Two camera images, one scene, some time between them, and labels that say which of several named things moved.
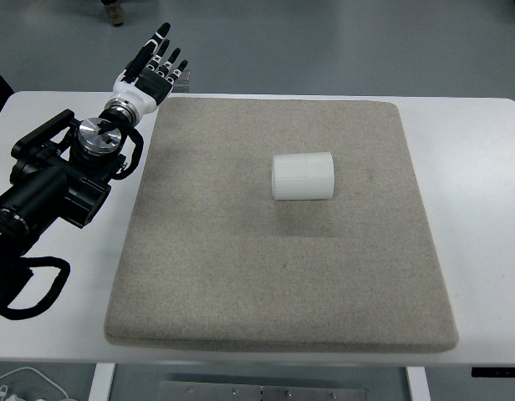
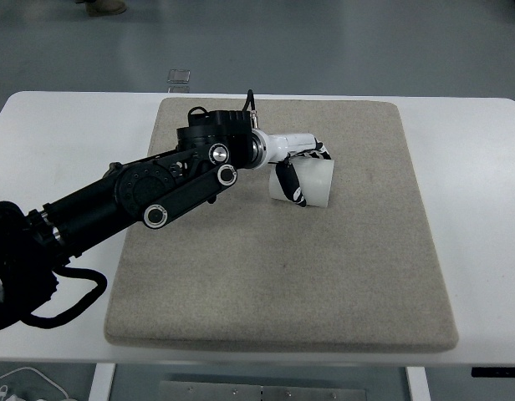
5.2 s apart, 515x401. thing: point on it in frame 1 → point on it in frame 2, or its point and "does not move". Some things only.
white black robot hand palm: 150,88 → 274,148
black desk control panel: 497,372 does not move
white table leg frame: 103,379 does not move
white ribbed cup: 306,176 does not move
